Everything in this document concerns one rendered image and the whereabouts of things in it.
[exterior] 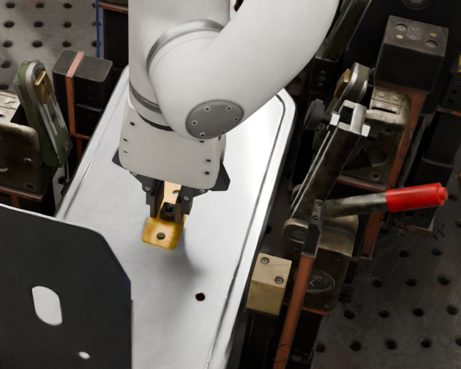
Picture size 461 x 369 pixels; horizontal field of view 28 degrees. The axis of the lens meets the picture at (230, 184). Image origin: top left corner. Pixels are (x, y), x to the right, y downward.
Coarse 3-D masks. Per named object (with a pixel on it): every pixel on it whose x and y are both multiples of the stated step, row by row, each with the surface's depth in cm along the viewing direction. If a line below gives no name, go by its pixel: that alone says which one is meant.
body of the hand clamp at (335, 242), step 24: (288, 240) 93; (336, 240) 93; (336, 264) 94; (288, 288) 99; (312, 288) 99; (336, 288) 97; (312, 312) 102; (312, 336) 107; (288, 360) 111; (312, 360) 111
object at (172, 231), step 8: (168, 184) 102; (176, 184) 102; (168, 192) 101; (168, 200) 100; (160, 208) 100; (160, 216) 98; (168, 216) 98; (184, 216) 99; (152, 224) 98; (160, 224) 98; (168, 224) 98; (176, 224) 98; (144, 232) 97; (152, 232) 98; (168, 232) 98; (176, 232) 98; (144, 240) 97; (152, 240) 97; (160, 240) 97; (168, 240) 97; (176, 240) 97; (168, 248) 97
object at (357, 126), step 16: (320, 112) 81; (336, 112) 82; (352, 112) 82; (336, 128) 81; (352, 128) 80; (368, 128) 82; (336, 144) 82; (352, 144) 81; (320, 160) 84; (336, 160) 83; (320, 176) 86; (336, 176) 85; (304, 192) 88; (320, 192) 87; (304, 208) 90
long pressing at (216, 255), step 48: (288, 96) 112; (96, 144) 105; (240, 144) 107; (288, 144) 107; (96, 192) 101; (144, 192) 101; (240, 192) 102; (192, 240) 98; (240, 240) 98; (144, 288) 94; (192, 288) 94; (240, 288) 94; (144, 336) 90; (192, 336) 91
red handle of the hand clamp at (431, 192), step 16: (384, 192) 89; (400, 192) 87; (416, 192) 86; (432, 192) 85; (336, 208) 90; (352, 208) 90; (368, 208) 89; (384, 208) 88; (400, 208) 87; (416, 208) 87
